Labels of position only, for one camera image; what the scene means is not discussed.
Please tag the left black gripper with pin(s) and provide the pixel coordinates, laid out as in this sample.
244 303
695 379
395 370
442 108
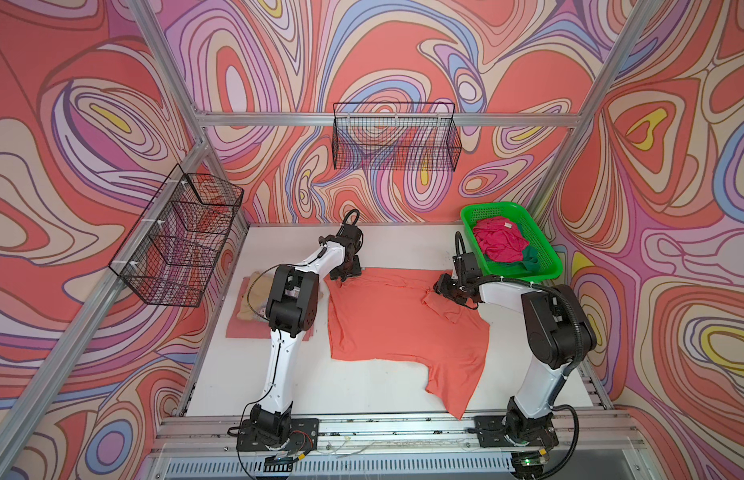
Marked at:
356 271

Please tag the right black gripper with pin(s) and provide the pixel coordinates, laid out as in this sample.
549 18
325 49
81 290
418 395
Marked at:
443 287

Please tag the coral orange t shirt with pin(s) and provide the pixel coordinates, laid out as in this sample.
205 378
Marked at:
396 315

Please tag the green plastic basket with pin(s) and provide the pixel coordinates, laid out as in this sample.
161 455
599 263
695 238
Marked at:
551 266

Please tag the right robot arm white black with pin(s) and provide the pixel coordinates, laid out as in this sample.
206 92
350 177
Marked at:
559 335

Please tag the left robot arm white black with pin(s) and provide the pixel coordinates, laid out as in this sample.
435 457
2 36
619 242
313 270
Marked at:
271 412

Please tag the magenta t shirt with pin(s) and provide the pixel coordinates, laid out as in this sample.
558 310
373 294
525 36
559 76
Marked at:
500 240

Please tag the dark green t shirt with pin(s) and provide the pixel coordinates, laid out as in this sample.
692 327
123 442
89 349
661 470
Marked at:
525 261

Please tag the folded beige t shirt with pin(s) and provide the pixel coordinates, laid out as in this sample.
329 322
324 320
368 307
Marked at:
287 298

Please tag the folded pink t shirt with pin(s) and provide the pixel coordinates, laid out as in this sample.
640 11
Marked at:
247 319

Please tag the black wire basket back wall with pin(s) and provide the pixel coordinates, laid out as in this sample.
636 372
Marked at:
429 145

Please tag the black wire basket wall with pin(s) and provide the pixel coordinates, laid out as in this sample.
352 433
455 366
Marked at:
429 145
170 255

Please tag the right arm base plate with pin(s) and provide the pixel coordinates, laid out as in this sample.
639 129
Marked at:
515 430

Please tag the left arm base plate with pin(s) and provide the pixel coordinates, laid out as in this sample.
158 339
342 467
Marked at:
302 436

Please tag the white vented cable duct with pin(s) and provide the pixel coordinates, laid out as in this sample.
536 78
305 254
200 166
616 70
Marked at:
314 467

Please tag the aluminium frame horizontal back bar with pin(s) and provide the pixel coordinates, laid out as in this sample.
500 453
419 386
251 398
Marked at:
568 120

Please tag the black wire basket left wall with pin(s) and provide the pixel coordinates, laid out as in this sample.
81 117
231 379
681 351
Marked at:
170 255

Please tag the aluminium front rail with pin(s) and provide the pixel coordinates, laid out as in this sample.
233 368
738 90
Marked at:
390 433

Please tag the aluminium frame right post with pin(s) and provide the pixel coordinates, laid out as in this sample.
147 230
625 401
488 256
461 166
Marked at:
635 25

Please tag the aluminium frame post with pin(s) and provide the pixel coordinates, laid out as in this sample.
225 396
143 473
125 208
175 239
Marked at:
635 25
202 154

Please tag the aluminium frame left post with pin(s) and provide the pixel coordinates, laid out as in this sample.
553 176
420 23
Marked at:
202 154

